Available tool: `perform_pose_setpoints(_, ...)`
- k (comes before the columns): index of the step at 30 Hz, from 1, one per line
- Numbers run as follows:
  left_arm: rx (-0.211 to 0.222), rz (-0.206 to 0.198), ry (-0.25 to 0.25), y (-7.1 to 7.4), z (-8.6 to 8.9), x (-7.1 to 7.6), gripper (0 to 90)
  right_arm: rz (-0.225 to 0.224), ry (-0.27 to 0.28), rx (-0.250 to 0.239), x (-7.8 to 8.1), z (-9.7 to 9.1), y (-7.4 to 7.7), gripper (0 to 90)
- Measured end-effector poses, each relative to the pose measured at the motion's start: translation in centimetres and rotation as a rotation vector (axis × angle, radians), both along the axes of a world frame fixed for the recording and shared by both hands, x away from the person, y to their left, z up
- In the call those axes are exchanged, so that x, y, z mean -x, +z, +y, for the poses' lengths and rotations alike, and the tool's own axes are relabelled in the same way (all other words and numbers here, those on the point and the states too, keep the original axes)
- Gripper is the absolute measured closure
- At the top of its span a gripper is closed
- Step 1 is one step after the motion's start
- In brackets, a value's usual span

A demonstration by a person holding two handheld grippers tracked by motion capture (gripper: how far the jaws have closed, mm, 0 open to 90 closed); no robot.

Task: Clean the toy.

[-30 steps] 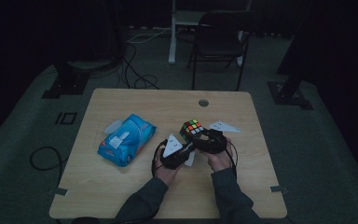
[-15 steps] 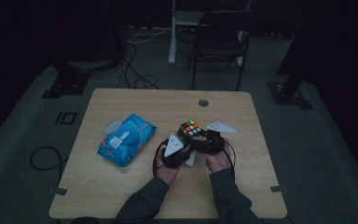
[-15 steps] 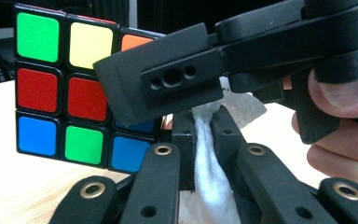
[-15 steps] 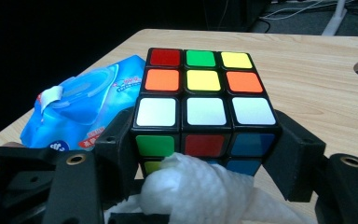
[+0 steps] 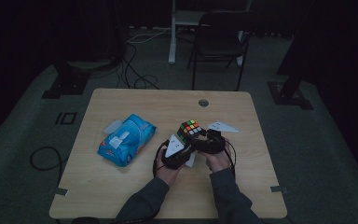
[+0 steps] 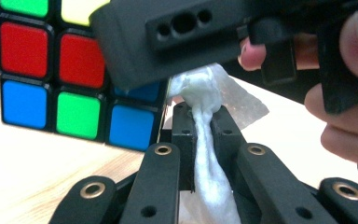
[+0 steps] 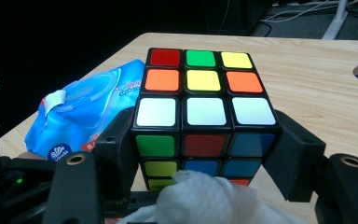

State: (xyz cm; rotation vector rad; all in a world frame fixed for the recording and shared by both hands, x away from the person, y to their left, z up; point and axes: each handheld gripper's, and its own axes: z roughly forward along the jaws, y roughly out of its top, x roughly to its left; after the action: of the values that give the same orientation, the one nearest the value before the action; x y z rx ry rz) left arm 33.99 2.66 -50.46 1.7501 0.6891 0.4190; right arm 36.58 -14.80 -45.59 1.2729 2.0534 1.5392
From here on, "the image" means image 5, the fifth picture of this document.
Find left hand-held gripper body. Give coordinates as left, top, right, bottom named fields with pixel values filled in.
left=153, top=133, right=197, bottom=171

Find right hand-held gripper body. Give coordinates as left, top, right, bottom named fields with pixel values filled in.
left=194, top=120, right=241, bottom=155

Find white wet wipe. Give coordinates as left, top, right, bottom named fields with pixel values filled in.
left=185, top=152, right=198, bottom=168

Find multicoloured puzzle cube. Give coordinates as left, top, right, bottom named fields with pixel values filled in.
left=176, top=119, right=203, bottom=145

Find blue wet wipes pack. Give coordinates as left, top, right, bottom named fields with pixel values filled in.
left=97, top=113, right=158, bottom=168

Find person's right hand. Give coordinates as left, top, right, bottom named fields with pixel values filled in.
left=200, top=145, right=233, bottom=173

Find person's left hand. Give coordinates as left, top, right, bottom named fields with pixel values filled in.
left=154, top=154, right=182, bottom=189

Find white desk leg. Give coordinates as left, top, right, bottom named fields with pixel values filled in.
left=167, top=0, right=179, bottom=65
left=235, top=30, right=245, bottom=68

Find black folding chair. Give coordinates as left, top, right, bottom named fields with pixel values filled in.
left=186, top=10, right=256, bottom=91

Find black stand base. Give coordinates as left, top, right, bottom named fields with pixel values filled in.
left=267, top=79, right=314, bottom=111
left=41, top=61, right=91, bottom=100

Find left hand-held gripper cable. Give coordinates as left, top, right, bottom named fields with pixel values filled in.
left=151, top=139, right=170, bottom=179

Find hand-held gripper cable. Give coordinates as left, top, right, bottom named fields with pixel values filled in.
left=224, top=139, right=238, bottom=182
left=151, top=139, right=170, bottom=179

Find right hand-held gripper cable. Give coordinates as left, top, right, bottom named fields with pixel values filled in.
left=224, top=139, right=238, bottom=182

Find black tangled floor cables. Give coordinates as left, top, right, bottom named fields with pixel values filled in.
left=115, top=42, right=161, bottom=91

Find white floor cable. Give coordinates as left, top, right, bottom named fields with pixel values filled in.
left=125, top=27, right=172, bottom=45

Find black looped floor cable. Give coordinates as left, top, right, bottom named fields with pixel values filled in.
left=29, top=146, right=65, bottom=173

